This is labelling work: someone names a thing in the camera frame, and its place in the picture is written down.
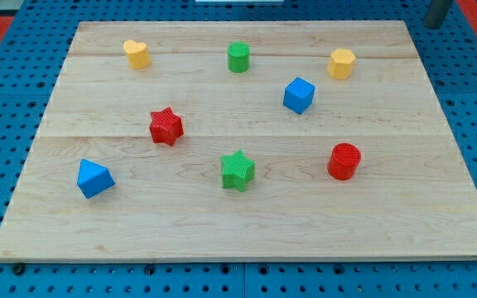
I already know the blue cube block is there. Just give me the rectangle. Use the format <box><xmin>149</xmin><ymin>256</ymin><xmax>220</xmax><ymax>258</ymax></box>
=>
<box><xmin>283</xmin><ymin>77</ymin><xmax>316</xmax><ymax>114</ymax></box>

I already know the yellow hexagon block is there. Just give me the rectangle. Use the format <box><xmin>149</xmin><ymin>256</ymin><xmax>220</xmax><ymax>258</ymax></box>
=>
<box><xmin>327</xmin><ymin>48</ymin><xmax>356</xmax><ymax>79</ymax></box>

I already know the green star block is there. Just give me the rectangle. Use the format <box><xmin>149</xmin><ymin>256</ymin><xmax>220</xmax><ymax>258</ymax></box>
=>
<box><xmin>220</xmin><ymin>150</ymin><xmax>255</xmax><ymax>192</ymax></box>

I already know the wooden board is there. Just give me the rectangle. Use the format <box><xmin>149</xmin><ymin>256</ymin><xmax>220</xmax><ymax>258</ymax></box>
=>
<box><xmin>0</xmin><ymin>21</ymin><xmax>477</xmax><ymax>263</ymax></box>

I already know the red star block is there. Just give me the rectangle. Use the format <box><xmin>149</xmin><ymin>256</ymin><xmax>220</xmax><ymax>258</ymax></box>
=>
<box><xmin>149</xmin><ymin>107</ymin><xmax>184</xmax><ymax>147</ymax></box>

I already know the green cylinder block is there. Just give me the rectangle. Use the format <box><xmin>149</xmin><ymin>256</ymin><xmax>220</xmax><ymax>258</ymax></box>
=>
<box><xmin>227</xmin><ymin>41</ymin><xmax>250</xmax><ymax>73</ymax></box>

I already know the red cylinder block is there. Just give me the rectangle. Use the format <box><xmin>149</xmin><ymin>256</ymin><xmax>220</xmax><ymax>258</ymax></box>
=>
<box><xmin>327</xmin><ymin>143</ymin><xmax>361</xmax><ymax>180</ymax></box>

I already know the yellow heart block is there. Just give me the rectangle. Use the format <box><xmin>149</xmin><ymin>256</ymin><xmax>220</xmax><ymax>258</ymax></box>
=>
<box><xmin>123</xmin><ymin>40</ymin><xmax>152</xmax><ymax>70</ymax></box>

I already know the blue triangular prism block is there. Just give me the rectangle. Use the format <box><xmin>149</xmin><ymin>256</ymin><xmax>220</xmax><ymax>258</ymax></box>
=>
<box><xmin>77</xmin><ymin>159</ymin><xmax>115</xmax><ymax>199</ymax></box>

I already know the grey cylindrical robot tool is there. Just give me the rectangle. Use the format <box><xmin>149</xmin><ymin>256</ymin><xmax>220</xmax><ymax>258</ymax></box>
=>
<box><xmin>422</xmin><ymin>0</ymin><xmax>453</xmax><ymax>30</ymax></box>

